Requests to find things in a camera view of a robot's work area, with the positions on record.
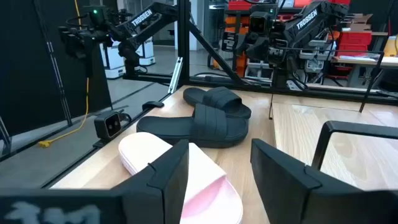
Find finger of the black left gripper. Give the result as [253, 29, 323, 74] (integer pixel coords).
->
[244, 33, 259, 62]
[257, 33, 272, 62]

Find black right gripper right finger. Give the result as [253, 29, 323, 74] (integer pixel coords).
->
[251, 139, 363, 224]

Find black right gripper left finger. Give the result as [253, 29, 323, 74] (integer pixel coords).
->
[110, 139, 190, 224]

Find pink slide sandal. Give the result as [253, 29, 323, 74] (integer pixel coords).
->
[118, 131, 244, 224]

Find black slide sandal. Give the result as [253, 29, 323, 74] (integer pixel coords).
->
[182, 86, 252, 120]
[136, 103, 249, 149]

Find orange storage bins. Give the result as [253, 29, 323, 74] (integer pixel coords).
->
[213, 14, 250, 78]

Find white floor cabinet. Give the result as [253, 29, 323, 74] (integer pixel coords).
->
[99, 40, 127, 80]
[135, 37, 156, 67]

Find red storage bin stack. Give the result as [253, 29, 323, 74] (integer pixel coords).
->
[337, 30, 373, 57]

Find light background table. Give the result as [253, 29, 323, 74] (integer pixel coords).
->
[330, 55, 398, 88]

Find black partition panel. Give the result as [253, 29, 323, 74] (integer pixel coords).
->
[0, 0, 113, 138]

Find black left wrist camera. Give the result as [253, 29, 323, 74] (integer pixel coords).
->
[248, 11, 269, 35]

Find silver frame bracket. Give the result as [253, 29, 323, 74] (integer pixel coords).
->
[167, 57, 183, 94]

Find black table-level camera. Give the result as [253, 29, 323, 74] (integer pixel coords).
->
[93, 109, 131, 149]

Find black clamp handle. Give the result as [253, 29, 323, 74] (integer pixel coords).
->
[142, 100, 165, 111]

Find yellow hanging cable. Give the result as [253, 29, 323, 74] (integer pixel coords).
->
[38, 0, 90, 148]

